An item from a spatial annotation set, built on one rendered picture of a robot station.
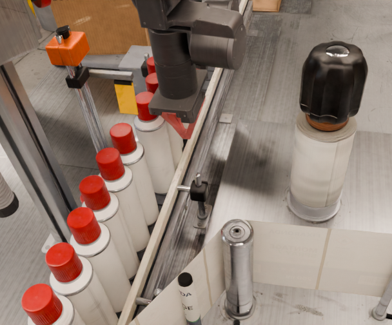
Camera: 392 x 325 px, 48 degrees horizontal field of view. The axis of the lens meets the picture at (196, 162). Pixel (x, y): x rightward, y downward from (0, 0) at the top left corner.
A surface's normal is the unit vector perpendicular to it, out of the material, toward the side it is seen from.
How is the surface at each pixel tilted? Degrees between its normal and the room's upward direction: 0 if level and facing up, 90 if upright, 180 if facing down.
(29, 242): 0
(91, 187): 2
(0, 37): 90
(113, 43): 90
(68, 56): 90
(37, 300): 3
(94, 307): 90
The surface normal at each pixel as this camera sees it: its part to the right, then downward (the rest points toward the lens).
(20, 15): 0.65, 0.51
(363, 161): -0.09, -0.70
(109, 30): -0.09, 0.72
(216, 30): -0.39, 0.70
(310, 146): -0.65, 0.58
